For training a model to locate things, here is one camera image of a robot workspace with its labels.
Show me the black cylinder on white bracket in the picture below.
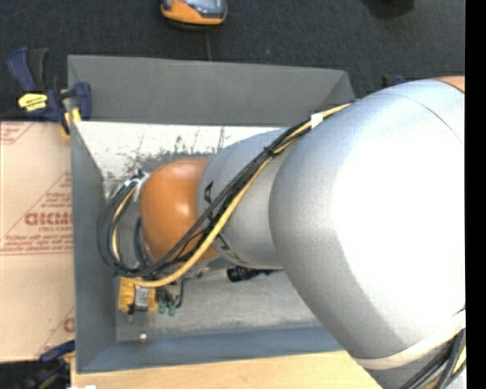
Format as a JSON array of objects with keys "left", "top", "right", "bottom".
[{"left": 226, "top": 266, "right": 277, "bottom": 283}]

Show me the grey metal bin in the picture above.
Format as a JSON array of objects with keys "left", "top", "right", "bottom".
[{"left": 66, "top": 54, "right": 358, "bottom": 374}]

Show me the yellow rectangular block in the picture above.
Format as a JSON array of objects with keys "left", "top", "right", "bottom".
[{"left": 117, "top": 276, "right": 138, "bottom": 314}]

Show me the brown cardboard board, red print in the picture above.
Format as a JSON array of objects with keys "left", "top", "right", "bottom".
[{"left": 0, "top": 120, "right": 77, "bottom": 365}]

